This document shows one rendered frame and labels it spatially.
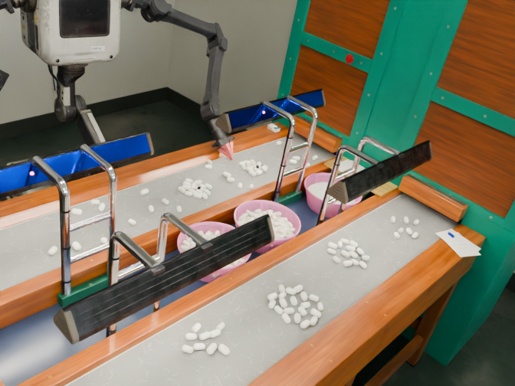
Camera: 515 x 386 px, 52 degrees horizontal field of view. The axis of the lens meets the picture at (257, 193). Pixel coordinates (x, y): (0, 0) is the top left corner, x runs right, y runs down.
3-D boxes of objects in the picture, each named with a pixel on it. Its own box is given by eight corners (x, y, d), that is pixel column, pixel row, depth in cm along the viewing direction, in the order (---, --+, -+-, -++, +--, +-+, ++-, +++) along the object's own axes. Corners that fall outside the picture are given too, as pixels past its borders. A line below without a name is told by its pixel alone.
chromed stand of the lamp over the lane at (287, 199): (241, 191, 238) (258, 99, 214) (270, 180, 251) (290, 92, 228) (271, 212, 228) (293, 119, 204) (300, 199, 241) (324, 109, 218)
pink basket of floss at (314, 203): (300, 217, 228) (306, 199, 223) (298, 185, 251) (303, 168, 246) (360, 227, 230) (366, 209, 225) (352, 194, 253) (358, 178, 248)
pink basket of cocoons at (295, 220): (218, 243, 203) (222, 223, 198) (246, 210, 225) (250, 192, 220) (282, 269, 197) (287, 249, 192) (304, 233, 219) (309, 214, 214)
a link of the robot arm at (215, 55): (205, 43, 262) (221, 34, 256) (214, 49, 266) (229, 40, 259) (196, 116, 244) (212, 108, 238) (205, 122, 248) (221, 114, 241)
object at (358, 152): (308, 237, 217) (336, 142, 193) (336, 222, 230) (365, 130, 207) (345, 263, 207) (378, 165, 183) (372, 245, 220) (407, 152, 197)
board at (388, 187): (323, 165, 254) (324, 162, 254) (341, 157, 264) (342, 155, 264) (380, 197, 237) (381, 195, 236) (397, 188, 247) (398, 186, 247)
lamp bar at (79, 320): (52, 322, 111) (50, 298, 107) (254, 227, 153) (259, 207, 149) (72, 346, 107) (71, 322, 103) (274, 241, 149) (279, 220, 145)
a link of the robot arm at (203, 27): (211, 31, 267) (224, 22, 261) (214, 56, 265) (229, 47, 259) (139, 4, 233) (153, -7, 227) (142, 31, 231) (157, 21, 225)
